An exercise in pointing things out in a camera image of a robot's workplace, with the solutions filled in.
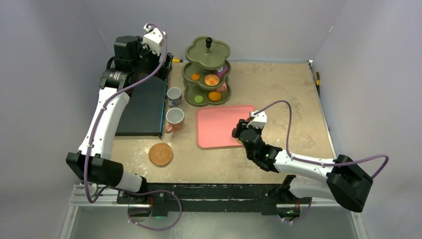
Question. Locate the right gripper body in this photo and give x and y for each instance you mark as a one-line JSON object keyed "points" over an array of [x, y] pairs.
{"points": [[240, 126]]}

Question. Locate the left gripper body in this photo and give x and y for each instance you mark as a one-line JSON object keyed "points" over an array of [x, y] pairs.
{"points": [[151, 60]]}

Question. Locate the pink serving tray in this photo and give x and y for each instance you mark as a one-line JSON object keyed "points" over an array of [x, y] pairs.
{"points": [[214, 125]]}

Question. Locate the chocolate chip cookie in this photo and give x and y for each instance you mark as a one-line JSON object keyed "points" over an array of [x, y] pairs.
{"points": [[195, 77]]}

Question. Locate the orange egg tart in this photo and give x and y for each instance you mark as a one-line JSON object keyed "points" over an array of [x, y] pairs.
{"points": [[214, 96]]}

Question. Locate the pink strawberry roll cake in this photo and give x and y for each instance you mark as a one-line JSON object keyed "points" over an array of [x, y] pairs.
{"points": [[222, 88]]}

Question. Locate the green three-tier stand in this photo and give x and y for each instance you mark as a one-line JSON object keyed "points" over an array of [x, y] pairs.
{"points": [[204, 55]]}

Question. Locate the round bread bun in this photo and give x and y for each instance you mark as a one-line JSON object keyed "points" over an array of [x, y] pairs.
{"points": [[211, 80]]}

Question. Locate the purple green cake slice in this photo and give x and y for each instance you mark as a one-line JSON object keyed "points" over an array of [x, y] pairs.
{"points": [[220, 72]]}

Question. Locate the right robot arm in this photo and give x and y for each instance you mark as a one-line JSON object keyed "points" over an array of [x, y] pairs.
{"points": [[340, 179]]}

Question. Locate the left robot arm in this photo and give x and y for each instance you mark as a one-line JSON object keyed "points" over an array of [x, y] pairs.
{"points": [[136, 59]]}

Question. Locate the grey mug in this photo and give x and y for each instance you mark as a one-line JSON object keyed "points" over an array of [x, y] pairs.
{"points": [[174, 96]]}

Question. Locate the dark blue flat box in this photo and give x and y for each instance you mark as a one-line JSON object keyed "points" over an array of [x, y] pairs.
{"points": [[144, 113]]}

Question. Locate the pink mug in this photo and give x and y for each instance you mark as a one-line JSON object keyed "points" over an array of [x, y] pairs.
{"points": [[175, 118]]}

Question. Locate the woven rattan coaster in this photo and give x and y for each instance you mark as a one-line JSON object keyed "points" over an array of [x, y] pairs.
{"points": [[160, 154]]}

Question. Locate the yellow black tool right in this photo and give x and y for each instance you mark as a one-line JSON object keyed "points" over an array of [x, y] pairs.
{"points": [[317, 79]]}

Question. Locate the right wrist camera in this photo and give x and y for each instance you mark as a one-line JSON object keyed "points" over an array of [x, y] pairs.
{"points": [[257, 119]]}

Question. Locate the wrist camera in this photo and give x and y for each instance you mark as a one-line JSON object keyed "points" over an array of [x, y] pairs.
{"points": [[257, 119], [153, 38]]}

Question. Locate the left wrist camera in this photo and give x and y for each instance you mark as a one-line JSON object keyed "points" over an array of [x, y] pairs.
{"points": [[153, 38]]}

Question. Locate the black base frame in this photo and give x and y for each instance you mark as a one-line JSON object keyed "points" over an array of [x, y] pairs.
{"points": [[267, 199]]}

